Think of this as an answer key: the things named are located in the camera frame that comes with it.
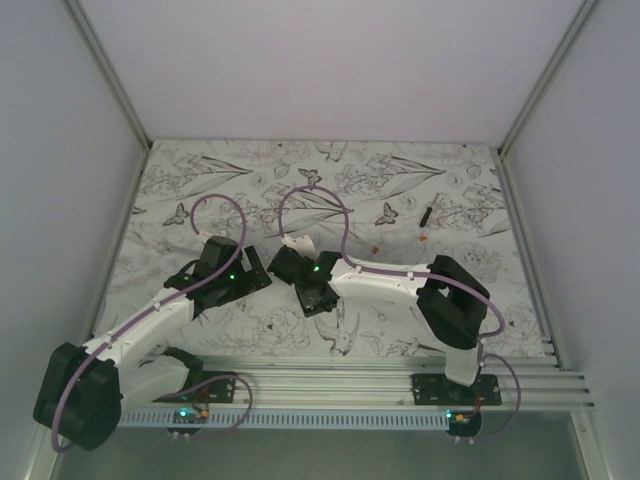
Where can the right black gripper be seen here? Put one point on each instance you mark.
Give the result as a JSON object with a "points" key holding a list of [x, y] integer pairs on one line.
{"points": [[308, 303]]}

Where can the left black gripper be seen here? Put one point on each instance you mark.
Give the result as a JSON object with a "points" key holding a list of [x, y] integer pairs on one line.
{"points": [[249, 280]]}

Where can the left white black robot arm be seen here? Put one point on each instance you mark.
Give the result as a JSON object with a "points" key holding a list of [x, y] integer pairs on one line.
{"points": [[87, 389]]}

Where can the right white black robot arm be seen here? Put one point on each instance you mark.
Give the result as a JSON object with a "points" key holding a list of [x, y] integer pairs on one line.
{"points": [[452, 303]]}

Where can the floral printed mat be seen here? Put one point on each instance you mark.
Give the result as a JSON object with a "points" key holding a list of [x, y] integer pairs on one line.
{"points": [[346, 196]]}

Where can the black screwdriver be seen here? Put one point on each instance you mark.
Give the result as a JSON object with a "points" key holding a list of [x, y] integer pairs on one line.
{"points": [[425, 217]]}

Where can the left green circuit board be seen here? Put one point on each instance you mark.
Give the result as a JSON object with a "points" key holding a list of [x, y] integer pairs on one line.
{"points": [[187, 421]]}

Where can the green circuit board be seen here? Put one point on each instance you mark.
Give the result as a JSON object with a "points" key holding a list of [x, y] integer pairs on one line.
{"points": [[464, 424], [187, 421]]}

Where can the right green circuit board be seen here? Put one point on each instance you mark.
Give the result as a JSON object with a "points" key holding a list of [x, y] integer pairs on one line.
{"points": [[464, 424]]}

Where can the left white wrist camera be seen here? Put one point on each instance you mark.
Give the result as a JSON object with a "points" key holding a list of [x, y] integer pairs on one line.
{"points": [[204, 236]]}

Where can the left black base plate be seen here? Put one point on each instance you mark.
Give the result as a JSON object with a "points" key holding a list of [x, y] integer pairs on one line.
{"points": [[212, 387]]}

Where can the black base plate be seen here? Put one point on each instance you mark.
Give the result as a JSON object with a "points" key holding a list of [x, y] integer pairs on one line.
{"points": [[431, 389], [212, 387]]}

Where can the white slotted cable duct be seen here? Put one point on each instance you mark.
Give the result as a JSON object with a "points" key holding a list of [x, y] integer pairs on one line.
{"points": [[298, 419]]}

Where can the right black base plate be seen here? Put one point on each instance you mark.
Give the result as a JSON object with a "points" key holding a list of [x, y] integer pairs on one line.
{"points": [[431, 389]]}

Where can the aluminium rail front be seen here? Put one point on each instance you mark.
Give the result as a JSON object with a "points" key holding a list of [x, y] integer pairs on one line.
{"points": [[372, 382]]}

